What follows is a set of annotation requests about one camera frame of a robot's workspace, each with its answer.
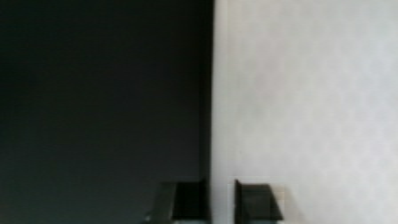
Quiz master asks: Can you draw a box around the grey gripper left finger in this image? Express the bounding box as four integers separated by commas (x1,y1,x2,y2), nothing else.
143,181,211,224

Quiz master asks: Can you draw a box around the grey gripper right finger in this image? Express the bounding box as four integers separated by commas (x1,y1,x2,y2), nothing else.
234,181,284,224

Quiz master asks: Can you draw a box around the white desk top tray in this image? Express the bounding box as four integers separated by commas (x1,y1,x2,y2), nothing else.
211,0,398,224

